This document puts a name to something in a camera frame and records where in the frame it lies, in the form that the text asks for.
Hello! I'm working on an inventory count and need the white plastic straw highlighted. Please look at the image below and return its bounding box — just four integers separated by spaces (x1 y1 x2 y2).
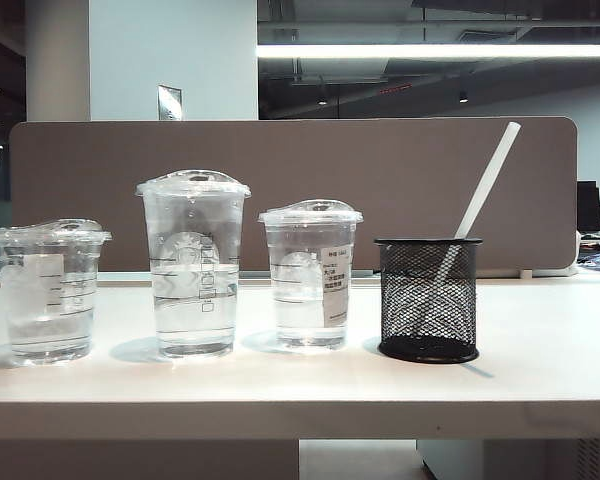
419 121 524 337

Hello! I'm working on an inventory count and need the small clear plastic cup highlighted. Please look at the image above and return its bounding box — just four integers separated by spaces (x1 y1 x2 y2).
0 217 114 369

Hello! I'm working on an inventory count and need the long ceiling light strip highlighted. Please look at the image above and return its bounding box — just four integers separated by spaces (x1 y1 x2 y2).
256 43 600 60

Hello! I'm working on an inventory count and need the medium clear plastic cup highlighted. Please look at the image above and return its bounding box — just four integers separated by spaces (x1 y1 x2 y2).
257 198 366 352

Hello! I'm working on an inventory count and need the large clear plastic cup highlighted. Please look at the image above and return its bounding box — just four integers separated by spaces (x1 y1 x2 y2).
134 168 253 360

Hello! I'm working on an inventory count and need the silver wall sign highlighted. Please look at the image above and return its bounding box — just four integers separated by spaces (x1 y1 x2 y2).
157 84 183 122

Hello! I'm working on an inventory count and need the black computer monitor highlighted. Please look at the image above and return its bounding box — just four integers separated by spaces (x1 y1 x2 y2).
577 180 600 233

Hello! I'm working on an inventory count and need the brown desk partition panel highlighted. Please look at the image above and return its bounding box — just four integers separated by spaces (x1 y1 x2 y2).
8 116 580 274

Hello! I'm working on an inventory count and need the black mesh pen holder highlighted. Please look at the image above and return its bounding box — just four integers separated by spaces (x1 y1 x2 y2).
373 236 484 365

